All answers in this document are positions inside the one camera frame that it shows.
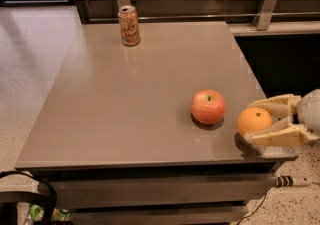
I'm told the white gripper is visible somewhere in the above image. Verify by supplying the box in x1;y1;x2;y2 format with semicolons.
243;89;320;147

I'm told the orange fruit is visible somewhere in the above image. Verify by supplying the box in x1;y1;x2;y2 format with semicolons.
237;107;273;136

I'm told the orange La Croix can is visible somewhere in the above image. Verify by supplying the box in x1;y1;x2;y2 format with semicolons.
118;5;141;46

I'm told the red apple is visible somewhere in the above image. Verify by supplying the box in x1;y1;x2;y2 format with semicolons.
191;89;226;125

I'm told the grey table with drawers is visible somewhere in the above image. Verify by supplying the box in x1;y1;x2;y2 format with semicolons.
16;22;296;225

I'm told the green snack packet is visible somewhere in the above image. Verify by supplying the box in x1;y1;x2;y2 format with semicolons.
23;204;73;225

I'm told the black white cable plug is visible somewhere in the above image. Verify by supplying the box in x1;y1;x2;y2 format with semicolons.
275;176;312;187

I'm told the right metal bracket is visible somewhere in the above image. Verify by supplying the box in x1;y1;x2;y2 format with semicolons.
253;0;278;31

